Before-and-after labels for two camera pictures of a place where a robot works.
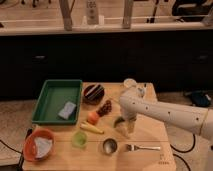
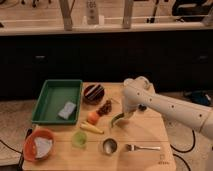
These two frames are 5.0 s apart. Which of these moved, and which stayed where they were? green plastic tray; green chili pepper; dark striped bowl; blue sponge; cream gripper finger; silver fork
Moved: green chili pepper; cream gripper finger
Stayed: green plastic tray; blue sponge; silver fork; dark striped bowl
